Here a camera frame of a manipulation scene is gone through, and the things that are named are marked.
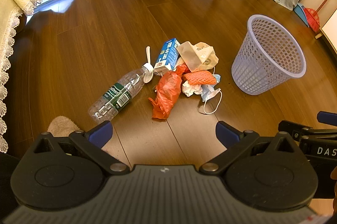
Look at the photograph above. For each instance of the blue dustpan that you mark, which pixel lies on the blue dustpan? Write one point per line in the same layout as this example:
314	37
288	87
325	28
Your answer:
300	12

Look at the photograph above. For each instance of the cream lace cloth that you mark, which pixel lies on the cream lace cloth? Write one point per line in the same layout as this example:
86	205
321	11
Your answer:
10	3

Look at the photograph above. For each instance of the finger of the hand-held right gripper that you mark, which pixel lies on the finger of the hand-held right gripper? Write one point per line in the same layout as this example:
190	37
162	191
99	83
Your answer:
327	116
292	128

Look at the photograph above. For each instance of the white tissue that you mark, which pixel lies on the white tissue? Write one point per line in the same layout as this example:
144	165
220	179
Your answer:
189	90

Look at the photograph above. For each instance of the blue face mask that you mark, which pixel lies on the blue face mask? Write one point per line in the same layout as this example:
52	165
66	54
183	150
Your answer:
209	93

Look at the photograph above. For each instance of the white framed panel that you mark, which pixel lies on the white framed panel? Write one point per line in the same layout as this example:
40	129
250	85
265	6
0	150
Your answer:
330	32

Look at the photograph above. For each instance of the blue and white carton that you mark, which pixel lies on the blue and white carton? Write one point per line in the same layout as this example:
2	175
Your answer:
168	55

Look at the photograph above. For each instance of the white toothbrush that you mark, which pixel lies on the white toothbrush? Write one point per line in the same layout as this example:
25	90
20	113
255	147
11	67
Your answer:
148	55

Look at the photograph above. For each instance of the lavender plastic waste basket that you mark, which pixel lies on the lavender plastic waste basket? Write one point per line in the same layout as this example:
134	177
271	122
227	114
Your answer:
244	74

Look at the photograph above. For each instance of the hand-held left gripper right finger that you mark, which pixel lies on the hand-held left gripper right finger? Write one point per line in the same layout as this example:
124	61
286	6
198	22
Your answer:
227	133

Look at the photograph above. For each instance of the red broom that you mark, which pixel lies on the red broom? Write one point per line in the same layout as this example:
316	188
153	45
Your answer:
312	19

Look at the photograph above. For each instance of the orange plastic bag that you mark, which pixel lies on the orange plastic bag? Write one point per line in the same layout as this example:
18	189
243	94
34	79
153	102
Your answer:
165	92

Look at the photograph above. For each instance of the beige plastic packet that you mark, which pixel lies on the beige plastic packet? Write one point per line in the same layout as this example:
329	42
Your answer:
200	55

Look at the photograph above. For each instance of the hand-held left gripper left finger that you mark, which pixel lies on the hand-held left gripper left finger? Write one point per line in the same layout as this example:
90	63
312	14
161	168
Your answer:
101	133

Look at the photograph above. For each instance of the clear plastic water bottle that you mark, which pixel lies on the clear plastic water bottle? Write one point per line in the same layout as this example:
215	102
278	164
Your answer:
118	95

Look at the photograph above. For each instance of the orange foam fruit net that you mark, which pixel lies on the orange foam fruit net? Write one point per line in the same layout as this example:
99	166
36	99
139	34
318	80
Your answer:
200	78

